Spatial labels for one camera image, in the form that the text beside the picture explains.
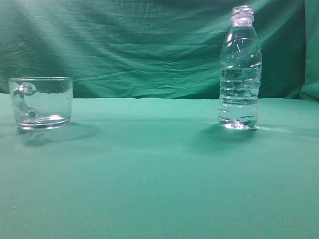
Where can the clear plastic water bottle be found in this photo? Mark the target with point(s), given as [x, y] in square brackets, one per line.
[240, 72]

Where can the green table cloth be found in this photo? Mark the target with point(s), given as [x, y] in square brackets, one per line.
[161, 169]

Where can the green backdrop cloth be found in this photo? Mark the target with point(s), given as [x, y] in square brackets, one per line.
[156, 48]

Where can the clear glass mug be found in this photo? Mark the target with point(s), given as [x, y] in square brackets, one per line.
[41, 103]

